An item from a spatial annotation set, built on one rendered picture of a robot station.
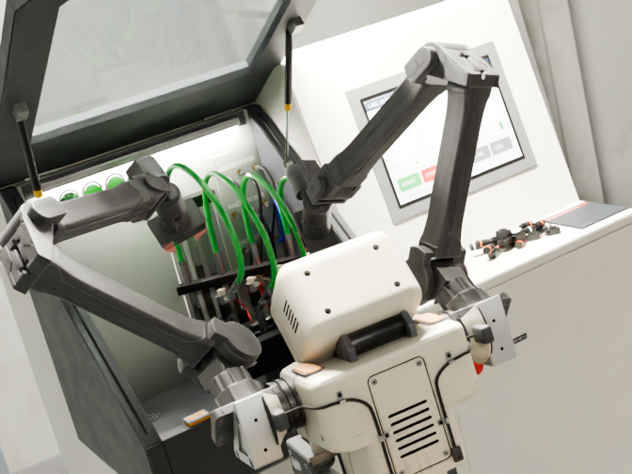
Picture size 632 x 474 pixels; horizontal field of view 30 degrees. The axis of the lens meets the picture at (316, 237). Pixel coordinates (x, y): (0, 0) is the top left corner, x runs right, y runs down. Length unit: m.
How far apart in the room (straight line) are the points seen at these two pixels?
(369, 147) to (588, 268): 0.98
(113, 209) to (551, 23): 3.51
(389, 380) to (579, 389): 1.28
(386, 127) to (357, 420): 0.59
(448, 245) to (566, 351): 1.00
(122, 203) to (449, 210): 0.57
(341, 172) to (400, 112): 0.19
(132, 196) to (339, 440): 0.61
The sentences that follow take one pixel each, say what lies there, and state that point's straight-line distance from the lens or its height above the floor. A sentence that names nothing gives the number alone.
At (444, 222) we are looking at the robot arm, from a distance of 2.04.
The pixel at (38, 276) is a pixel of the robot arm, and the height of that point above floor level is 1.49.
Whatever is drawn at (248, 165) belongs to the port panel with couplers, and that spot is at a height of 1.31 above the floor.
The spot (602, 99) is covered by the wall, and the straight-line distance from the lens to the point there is 5.65.
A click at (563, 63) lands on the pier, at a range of 5.36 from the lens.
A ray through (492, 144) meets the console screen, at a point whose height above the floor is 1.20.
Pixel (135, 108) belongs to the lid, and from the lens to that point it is 2.77.
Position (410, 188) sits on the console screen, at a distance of 2.97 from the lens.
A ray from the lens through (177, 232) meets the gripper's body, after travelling 2.32.
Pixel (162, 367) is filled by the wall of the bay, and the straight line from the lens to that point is 3.03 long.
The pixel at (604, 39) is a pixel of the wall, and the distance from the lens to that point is 5.64.
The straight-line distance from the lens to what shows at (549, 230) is 3.01.
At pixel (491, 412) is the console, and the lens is 2.90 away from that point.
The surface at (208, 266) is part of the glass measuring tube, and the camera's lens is 3.02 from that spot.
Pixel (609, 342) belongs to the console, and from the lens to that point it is 3.10.
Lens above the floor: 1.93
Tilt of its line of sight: 16 degrees down
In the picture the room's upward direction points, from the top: 14 degrees counter-clockwise
